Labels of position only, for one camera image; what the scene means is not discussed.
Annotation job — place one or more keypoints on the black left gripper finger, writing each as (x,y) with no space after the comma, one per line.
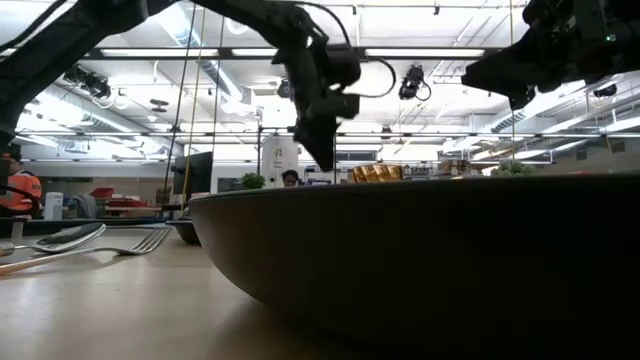
(316,145)

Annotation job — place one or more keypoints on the dark round plate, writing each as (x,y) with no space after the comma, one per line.
(410,250)

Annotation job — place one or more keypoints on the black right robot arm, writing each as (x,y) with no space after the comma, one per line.
(585,35)

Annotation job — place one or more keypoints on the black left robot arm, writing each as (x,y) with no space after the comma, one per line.
(55,35)

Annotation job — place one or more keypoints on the dark cup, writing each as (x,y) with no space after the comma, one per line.
(184,231)

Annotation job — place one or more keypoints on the black tray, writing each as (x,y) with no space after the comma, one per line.
(130,225)

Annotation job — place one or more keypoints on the white pillar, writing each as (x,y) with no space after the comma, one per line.
(279,160)

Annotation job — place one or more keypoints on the seated person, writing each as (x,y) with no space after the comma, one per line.
(290,177)

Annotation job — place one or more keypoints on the golden foil object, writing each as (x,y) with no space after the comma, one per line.
(377,173)

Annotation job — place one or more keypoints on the small green plant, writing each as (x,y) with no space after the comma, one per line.
(253,180)

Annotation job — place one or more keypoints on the bushy green plant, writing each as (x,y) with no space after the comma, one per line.
(513,168)

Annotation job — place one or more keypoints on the black computer monitor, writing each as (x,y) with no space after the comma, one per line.
(195,172)

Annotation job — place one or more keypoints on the red storage bins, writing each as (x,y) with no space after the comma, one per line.
(120,200)

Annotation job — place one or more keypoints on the white tower air purifier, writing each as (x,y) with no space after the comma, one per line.
(53,206)

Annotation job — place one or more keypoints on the person in orange jacket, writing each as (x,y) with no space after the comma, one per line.
(20,192)

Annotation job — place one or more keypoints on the black overhead camera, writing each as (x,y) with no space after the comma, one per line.
(412,82)

